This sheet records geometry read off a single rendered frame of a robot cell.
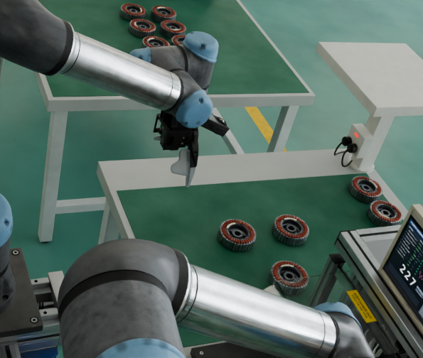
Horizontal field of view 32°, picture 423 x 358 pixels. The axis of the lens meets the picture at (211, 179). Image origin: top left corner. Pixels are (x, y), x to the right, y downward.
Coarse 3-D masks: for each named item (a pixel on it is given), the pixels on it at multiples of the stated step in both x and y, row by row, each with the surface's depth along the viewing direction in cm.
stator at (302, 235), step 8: (280, 216) 229; (288, 216) 230; (280, 224) 226; (288, 224) 228; (296, 224) 229; (304, 224) 228; (280, 232) 224; (288, 232) 224; (296, 232) 228; (304, 232) 225; (280, 240) 225; (288, 240) 223; (296, 240) 223; (304, 240) 225
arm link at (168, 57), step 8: (144, 48) 149; (152, 48) 149; (160, 48) 150; (168, 48) 151; (176, 48) 152; (136, 56) 147; (144, 56) 147; (152, 56) 147; (160, 56) 148; (168, 56) 148; (176, 56) 150; (184, 56) 151; (152, 64) 147; (160, 64) 146; (168, 64) 146; (176, 64) 147; (184, 64) 151
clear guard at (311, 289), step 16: (352, 272) 174; (272, 288) 165; (288, 288) 165; (304, 288) 166; (320, 288) 167; (336, 288) 168; (352, 288) 169; (304, 304) 162; (352, 304) 165; (368, 304) 166; (384, 320) 163; (368, 336) 159; (384, 336) 160; (384, 352) 156; (400, 352) 157
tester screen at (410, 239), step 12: (408, 228) 158; (408, 240) 158; (420, 240) 155; (396, 252) 162; (408, 252) 158; (420, 252) 155; (396, 264) 162; (408, 264) 159; (420, 264) 155; (420, 276) 155; (420, 288) 156; (408, 300) 159; (420, 300) 156
